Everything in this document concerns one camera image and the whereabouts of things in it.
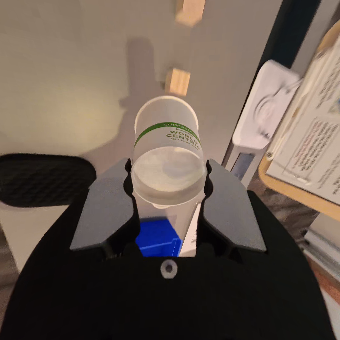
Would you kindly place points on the instruction board on stand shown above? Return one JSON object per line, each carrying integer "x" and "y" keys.
{"x": 265, "y": 87}

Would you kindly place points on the light wooden cube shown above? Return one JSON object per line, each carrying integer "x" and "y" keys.
{"x": 190, "y": 12}
{"x": 177, "y": 82}

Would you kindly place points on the laminated instruction sheet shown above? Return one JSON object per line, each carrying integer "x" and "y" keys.
{"x": 318, "y": 132}

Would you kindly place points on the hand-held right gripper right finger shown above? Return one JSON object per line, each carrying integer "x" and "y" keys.
{"x": 231, "y": 207}

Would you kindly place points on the black quilted wrist rest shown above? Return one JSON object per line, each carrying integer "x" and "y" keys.
{"x": 45, "y": 180}

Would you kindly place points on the blue plastic bin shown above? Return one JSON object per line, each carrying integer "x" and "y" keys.
{"x": 156, "y": 239}

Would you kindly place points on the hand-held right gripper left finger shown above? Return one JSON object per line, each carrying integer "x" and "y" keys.
{"x": 106, "y": 207}

